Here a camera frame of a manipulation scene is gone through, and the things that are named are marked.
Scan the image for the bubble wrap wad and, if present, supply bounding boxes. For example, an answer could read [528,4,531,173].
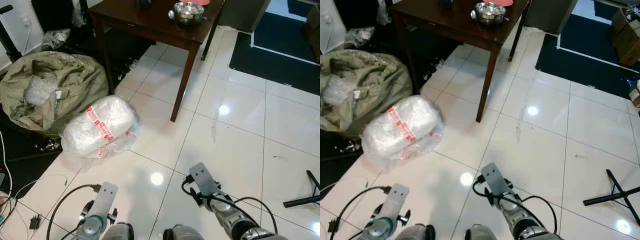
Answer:
[25,75,59,106]
[322,75,357,107]

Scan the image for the black rug with white tape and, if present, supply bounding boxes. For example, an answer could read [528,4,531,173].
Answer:
[535,13,640,99]
[229,11,321,96]

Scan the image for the olive green sack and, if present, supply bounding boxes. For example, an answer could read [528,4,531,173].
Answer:
[320,49,418,139]
[0,50,110,138]

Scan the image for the black tripod stand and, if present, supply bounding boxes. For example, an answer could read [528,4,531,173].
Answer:
[582,169,640,227]
[283,170,321,209]

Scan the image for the plastic-wrapped package with red tape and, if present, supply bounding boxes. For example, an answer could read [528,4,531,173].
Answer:
[60,95,140,161]
[361,95,445,162]

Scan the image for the crumpled clear plastic bag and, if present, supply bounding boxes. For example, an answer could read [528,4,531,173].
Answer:
[345,26,376,49]
[42,28,71,50]

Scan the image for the grey cabinet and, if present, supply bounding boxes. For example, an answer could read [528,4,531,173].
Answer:
[524,0,577,35]
[218,0,272,34]

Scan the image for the dark wooden table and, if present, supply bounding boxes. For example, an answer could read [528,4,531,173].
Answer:
[89,0,226,123]
[391,0,531,124]

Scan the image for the steel bowl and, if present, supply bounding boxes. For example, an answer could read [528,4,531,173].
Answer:
[474,2,507,28]
[173,2,205,27]

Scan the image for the brown cardboard box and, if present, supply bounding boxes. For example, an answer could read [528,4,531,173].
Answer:
[609,7,640,67]

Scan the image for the black pole stand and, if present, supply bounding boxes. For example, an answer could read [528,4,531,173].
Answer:
[0,4,22,64]

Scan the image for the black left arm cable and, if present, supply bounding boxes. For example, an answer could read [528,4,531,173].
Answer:
[46,183,102,240]
[329,185,392,240]

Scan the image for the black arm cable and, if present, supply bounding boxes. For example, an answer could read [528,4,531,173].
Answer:
[46,183,102,240]
[329,185,392,240]
[472,174,559,235]
[181,173,279,235]

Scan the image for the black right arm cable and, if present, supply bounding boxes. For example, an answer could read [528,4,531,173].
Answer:
[181,173,279,235]
[472,174,559,235]

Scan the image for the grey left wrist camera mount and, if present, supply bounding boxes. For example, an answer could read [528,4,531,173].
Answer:
[91,181,120,220]
[382,183,411,221]

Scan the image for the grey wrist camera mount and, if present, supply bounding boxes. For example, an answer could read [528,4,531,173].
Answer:
[382,183,411,221]
[91,181,120,220]
[188,162,221,197]
[480,162,513,197]

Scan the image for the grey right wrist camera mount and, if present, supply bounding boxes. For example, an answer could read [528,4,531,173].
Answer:
[480,162,513,197]
[188,162,221,197]

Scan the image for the white floor cable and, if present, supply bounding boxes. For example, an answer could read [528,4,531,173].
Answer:
[14,173,69,202]

